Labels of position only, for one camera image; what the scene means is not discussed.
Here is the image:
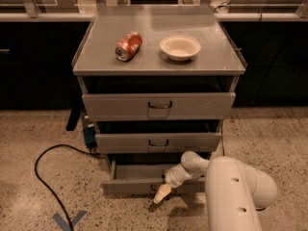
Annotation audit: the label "black cable left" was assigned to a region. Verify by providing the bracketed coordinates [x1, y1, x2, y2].
[34, 143, 106, 231]

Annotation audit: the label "grey drawer cabinet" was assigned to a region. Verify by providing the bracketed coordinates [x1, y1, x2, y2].
[72, 4, 248, 166]

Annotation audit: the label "grey middle drawer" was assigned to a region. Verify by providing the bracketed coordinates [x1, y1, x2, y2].
[95, 133, 220, 154]

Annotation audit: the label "white paper bowl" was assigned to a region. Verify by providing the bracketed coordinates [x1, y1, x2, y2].
[160, 36, 201, 62]

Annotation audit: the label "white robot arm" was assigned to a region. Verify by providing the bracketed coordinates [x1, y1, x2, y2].
[153, 151, 278, 231]

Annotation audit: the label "blue tape cross mark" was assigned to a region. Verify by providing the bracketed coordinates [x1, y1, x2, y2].
[53, 210, 87, 231]

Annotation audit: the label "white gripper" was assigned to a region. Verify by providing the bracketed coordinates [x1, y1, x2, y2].
[153, 164, 192, 204]

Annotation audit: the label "dark lower wall cabinets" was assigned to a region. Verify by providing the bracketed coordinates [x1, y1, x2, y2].
[0, 21, 308, 110]

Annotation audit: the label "grey drawer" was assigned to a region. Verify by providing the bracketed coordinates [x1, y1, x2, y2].
[83, 92, 235, 121]
[101, 157, 208, 196]
[95, 133, 220, 154]

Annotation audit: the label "grey bottom drawer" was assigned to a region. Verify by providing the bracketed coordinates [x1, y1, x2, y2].
[101, 157, 208, 196]

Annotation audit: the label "blue power adapter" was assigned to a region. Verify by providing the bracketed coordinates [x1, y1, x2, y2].
[83, 127, 97, 149]

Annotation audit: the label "crushed red soda can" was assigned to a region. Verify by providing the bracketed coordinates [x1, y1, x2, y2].
[115, 31, 142, 62]

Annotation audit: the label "grey top drawer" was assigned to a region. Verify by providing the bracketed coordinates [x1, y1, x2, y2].
[83, 92, 235, 121]

